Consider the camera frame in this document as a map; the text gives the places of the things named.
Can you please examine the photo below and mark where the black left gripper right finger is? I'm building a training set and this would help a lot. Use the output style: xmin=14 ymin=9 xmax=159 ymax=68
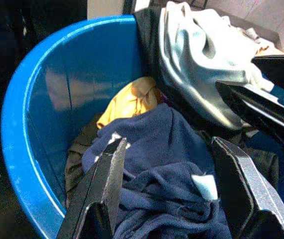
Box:
xmin=211 ymin=136 xmax=284 ymax=239

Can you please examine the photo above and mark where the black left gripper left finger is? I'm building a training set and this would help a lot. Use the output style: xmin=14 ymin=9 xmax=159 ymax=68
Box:
xmin=56 ymin=137 xmax=128 ymax=239

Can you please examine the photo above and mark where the light grey-blue garment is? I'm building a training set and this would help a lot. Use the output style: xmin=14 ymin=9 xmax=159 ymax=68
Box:
xmin=157 ymin=0 xmax=276 ymax=130

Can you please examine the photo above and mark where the dark olive garment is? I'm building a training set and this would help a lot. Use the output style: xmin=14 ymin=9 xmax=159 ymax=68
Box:
xmin=64 ymin=113 xmax=103 ymax=207

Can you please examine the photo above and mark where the navy blue knit garment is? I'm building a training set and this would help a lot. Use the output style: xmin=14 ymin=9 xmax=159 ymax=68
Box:
xmin=81 ymin=102 xmax=234 ymax=239

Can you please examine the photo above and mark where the yellow garment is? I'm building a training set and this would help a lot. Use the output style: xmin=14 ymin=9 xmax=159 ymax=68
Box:
xmin=96 ymin=76 xmax=163 ymax=129

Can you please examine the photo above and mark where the blue plastic laundry tub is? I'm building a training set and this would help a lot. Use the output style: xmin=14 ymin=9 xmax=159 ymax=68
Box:
xmin=1 ymin=14 xmax=284 ymax=239

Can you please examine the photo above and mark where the black garment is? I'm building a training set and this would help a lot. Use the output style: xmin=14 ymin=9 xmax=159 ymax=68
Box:
xmin=134 ymin=9 xmax=166 ymax=87

